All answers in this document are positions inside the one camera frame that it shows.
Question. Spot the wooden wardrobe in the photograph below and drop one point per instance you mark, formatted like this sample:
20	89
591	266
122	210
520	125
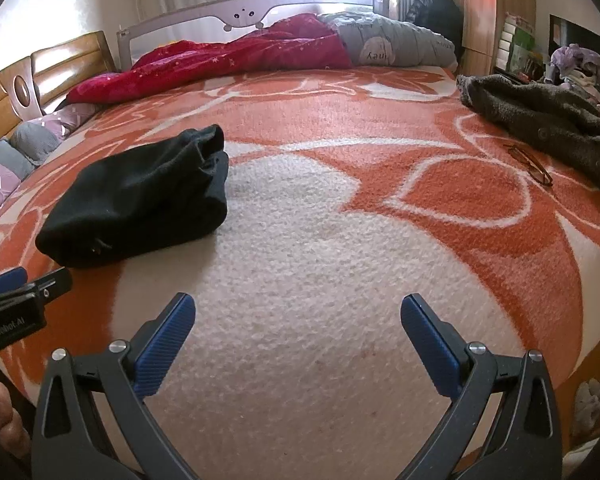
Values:
479	5

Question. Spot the stack of green white boxes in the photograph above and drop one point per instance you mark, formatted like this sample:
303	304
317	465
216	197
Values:
517	45

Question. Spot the red quilt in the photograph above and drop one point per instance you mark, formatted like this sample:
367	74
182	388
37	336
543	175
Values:
220	55

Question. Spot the black bag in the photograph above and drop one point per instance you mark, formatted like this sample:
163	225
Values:
437	15

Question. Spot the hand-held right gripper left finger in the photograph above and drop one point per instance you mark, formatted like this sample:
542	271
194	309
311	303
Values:
165	340

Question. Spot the black pants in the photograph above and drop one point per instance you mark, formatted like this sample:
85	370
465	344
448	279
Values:
130	200

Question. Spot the person's left hand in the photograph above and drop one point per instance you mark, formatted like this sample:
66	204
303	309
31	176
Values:
12	420

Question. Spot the grey brown fluffy jacket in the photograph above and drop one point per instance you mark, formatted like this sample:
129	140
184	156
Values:
544	115

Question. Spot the purple grey patchwork pillow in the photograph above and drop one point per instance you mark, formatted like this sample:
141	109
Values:
50	127
0	180

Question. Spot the black screen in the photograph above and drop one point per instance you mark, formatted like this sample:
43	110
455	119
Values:
567	32

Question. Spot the orange white floral blanket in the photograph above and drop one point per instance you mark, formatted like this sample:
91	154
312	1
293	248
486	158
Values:
330	220

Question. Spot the brown eyeglasses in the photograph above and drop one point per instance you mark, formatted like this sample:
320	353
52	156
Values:
534	166

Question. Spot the pile of clothes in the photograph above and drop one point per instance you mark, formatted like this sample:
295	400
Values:
579	67

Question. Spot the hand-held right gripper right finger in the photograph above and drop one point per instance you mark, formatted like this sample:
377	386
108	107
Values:
432	342

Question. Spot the wooden headboard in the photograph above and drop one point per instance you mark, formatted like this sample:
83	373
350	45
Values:
55	60

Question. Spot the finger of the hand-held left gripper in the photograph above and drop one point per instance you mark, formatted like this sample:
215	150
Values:
5	280
55	284

